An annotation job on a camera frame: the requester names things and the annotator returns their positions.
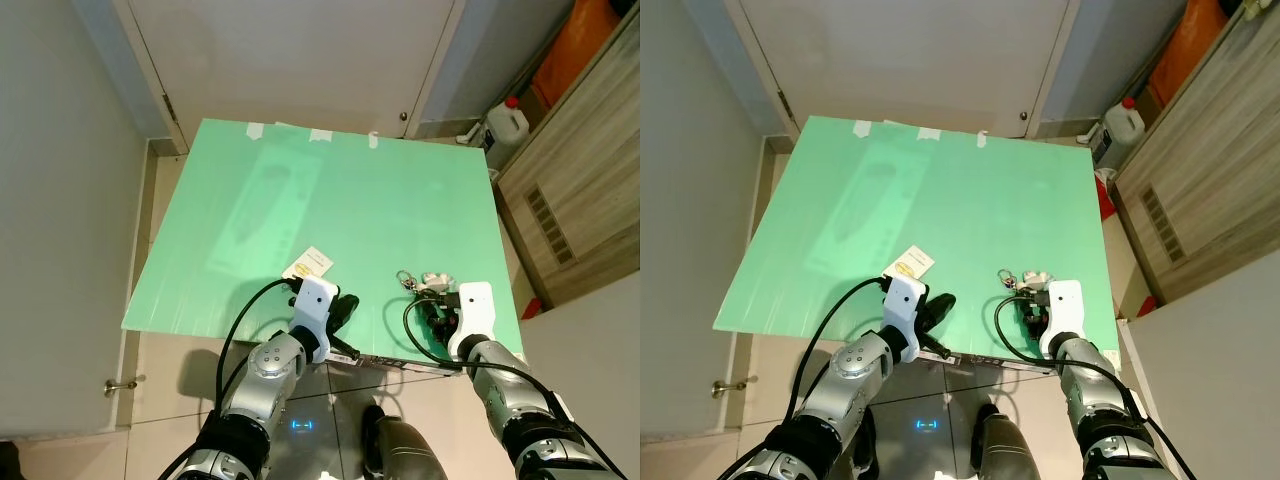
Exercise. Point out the small red object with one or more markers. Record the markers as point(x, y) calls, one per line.
point(1147, 307)
point(531, 309)

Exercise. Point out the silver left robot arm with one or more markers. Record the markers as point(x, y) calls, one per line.
point(850, 375)
point(262, 372)

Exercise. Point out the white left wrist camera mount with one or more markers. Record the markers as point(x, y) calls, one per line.
point(317, 300)
point(907, 298)

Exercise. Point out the dark robot leg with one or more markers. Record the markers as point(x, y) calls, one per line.
point(1015, 450)
point(410, 450)

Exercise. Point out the white door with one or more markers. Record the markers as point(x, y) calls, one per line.
point(900, 55)
point(290, 55)

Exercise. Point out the wooden cabinet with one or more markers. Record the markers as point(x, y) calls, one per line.
point(1220, 160)
point(590, 170)

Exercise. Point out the green table cover sheet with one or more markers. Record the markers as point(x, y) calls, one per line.
point(990, 205)
point(380, 210)

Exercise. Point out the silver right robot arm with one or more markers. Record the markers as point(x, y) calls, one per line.
point(510, 385)
point(1095, 385)

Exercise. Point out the metal door hinge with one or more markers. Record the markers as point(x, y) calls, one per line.
point(168, 106)
point(783, 104)

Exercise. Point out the orange bag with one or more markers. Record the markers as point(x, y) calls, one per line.
point(1185, 45)
point(575, 50)

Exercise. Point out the white and yellow card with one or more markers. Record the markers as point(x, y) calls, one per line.
point(910, 262)
point(308, 263)

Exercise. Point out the cabinet vent grille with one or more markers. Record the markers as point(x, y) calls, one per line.
point(1165, 225)
point(551, 225)

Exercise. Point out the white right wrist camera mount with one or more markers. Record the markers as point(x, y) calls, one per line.
point(472, 312)
point(1063, 312)

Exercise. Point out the white jug with red cap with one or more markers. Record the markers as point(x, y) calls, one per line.
point(506, 125)
point(1124, 122)

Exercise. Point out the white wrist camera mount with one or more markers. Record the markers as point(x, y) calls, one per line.
point(1063, 312)
point(317, 300)
point(472, 312)
point(907, 298)

